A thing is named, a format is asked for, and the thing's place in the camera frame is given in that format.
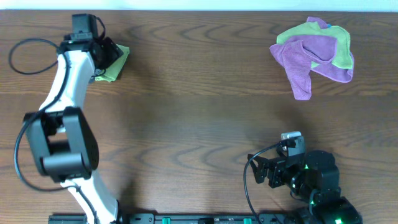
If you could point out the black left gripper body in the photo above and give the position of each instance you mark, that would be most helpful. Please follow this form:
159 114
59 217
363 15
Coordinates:
111 53

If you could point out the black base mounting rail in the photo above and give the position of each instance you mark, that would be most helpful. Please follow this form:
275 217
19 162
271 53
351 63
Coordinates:
149 218

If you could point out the olive green cloth in pile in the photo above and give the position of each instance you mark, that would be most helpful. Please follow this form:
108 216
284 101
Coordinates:
342 58

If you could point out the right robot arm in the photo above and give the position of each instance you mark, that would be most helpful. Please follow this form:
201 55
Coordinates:
312 177

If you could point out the purple microfiber cloth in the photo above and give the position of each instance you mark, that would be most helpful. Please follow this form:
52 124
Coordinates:
302 54

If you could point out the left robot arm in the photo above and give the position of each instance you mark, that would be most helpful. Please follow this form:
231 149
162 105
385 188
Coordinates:
62 143

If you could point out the light green microfiber cloth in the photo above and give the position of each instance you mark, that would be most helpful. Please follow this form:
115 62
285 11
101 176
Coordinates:
111 73

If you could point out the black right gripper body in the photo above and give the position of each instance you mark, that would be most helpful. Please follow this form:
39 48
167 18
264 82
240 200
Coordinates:
281 176

